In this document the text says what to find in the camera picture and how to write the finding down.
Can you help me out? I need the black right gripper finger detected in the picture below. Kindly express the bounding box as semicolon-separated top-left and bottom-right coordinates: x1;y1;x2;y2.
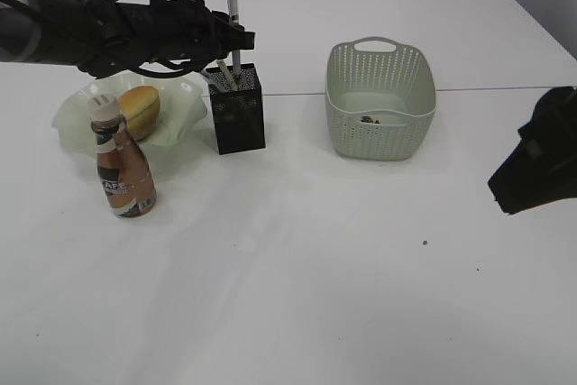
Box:
488;87;576;215

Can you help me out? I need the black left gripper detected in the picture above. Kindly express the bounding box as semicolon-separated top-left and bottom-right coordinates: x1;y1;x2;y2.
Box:
78;0;255;78

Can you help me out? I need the beige retractable pen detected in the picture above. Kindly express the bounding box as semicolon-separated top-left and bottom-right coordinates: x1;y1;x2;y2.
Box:
216;60;239;92

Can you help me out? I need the blue white retractable pen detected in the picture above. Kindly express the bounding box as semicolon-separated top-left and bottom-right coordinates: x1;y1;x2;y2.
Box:
201;71;227;93

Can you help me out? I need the grey white retractable pen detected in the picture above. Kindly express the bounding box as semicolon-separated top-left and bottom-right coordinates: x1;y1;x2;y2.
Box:
227;0;242;79

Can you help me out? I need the oblong golden bread roll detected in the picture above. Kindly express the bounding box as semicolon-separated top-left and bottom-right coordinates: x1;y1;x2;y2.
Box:
118;86;160;141

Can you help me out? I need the brown coffee drink bottle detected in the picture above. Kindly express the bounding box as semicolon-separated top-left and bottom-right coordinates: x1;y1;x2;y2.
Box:
87;95;157;218

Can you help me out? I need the smaller paper piece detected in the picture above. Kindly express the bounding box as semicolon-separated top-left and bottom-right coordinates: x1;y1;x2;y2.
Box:
359;116;382;125

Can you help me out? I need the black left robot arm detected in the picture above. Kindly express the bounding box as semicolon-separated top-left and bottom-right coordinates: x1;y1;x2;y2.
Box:
1;0;255;78

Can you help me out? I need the pale green wavy glass plate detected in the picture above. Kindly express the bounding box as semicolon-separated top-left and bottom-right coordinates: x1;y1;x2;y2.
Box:
51;72;207;158

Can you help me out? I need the black mesh pen holder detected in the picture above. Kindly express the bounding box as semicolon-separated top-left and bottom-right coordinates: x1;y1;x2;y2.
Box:
206;63;266;155

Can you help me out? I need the pale green plastic basket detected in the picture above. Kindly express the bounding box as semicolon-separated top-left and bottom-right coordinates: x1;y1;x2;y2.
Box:
325;37;436;161

